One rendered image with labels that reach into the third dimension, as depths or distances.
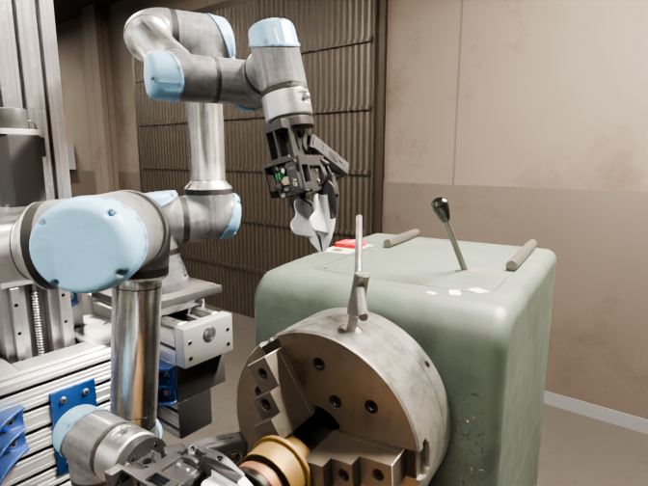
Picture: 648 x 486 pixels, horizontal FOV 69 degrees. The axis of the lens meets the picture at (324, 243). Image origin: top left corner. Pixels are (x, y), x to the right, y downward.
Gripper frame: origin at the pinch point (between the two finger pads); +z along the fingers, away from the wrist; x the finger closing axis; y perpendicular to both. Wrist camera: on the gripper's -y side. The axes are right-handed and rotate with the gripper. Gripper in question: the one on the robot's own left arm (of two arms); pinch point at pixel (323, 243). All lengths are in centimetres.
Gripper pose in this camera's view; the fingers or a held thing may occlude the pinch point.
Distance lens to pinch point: 77.4
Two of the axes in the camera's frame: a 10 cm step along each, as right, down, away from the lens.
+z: 2.1, 9.8, 0.5
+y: -5.3, 1.5, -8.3
